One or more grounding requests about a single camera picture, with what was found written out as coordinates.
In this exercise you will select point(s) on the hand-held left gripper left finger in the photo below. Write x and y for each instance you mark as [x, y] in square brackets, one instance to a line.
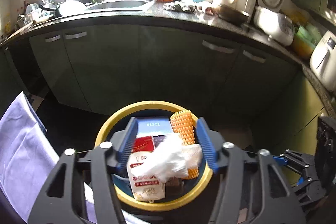
[127, 145]

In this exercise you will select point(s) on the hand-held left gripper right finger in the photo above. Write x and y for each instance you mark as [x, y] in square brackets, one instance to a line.
[207, 145]

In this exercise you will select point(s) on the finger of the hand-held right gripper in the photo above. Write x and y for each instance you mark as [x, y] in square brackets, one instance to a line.
[296, 159]
[309, 188]

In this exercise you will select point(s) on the orange foam net sleeve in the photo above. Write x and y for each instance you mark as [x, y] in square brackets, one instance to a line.
[182, 127]

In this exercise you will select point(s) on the blue cardboard box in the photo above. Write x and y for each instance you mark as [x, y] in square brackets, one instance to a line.
[155, 127]

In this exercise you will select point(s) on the white plastic bag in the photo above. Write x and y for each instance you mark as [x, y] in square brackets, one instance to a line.
[170, 158]

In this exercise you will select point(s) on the white red snack packet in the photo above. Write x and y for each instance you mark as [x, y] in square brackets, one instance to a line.
[147, 187]

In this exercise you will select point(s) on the yellow-rimmed trash bin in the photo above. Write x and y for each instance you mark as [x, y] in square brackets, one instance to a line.
[152, 105]

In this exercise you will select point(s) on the white air fryer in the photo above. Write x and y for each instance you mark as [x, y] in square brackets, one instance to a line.
[323, 61]

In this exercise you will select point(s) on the dark counter cabinets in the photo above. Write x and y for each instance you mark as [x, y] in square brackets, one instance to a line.
[157, 61]

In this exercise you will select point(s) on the purple floral tablecloth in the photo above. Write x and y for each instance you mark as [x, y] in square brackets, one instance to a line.
[21, 148]

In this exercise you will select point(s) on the green plastic container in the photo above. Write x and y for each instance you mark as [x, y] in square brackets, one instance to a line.
[307, 37]

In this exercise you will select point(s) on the white rice cooker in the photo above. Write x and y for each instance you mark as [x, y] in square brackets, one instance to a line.
[275, 26]

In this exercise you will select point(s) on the brown bowl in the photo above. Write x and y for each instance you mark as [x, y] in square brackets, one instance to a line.
[231, 15]

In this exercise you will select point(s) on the pink cloth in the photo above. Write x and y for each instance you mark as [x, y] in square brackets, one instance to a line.
[210, 10]

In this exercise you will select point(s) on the dark rag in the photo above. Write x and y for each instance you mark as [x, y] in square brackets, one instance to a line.
[178, 6]

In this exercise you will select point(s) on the pan with white lid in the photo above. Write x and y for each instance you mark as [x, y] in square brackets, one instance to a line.
[71, 7]

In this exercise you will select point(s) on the white dish rack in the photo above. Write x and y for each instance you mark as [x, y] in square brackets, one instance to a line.
[29, 15]

